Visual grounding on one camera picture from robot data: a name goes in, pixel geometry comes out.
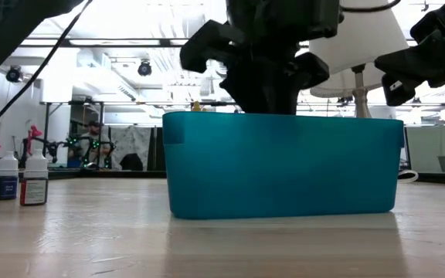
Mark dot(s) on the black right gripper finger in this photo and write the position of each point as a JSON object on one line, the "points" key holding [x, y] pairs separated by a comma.
{"points": [[433, 23], [398, 92]]}

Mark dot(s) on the small red food coloring bottle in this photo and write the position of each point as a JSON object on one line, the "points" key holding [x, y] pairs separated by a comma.
{"points": [[34, 193]]}

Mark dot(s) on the blue plastic bin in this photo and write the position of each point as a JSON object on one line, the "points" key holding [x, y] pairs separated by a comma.
{"points": [[284, 166]]}

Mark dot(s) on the person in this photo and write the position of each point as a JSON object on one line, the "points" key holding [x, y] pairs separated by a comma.
{"points": [[95, 141]]}

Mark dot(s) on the small blue food coloring bottle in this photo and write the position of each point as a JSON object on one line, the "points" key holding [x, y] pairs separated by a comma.
{"points": [[6, 189]]}

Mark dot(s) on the black background chair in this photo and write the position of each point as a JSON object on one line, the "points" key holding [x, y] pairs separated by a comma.
{"points": [[131, 163]]}

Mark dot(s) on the background robot arms green lights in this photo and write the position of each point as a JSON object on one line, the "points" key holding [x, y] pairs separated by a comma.
{"points": [[54, 146]]}

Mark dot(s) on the red desk lamp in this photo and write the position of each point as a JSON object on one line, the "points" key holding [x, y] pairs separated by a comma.
{"points": [[34, 133]]}

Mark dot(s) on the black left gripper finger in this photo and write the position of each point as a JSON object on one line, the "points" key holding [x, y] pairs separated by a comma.
{"points": [[280, 85], [211, 46]]}

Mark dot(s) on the black overhead crossbar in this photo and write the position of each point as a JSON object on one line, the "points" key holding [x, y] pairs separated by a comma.
{"points": [[164, 43]]}

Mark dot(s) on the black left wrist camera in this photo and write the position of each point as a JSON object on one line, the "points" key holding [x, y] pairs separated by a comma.
{"points": [[321, 19]]}

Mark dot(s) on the white shade silver table lamp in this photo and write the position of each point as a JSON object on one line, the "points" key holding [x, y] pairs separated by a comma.
{"points": [[361, 38]]}

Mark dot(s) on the black ceiling spotlight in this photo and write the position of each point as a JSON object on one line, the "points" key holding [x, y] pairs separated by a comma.
{"points": [[13, 74], [144, 68]]}

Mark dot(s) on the grey green partition panel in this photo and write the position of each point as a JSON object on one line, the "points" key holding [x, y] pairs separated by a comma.
{"points": [[423, 146]]}

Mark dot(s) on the black aluminium table frame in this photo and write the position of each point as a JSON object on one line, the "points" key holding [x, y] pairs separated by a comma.
{"points": [[130, 174]]}

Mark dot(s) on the black background rack frame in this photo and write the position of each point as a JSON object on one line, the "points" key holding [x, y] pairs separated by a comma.
{"points": [[46, 127]]}

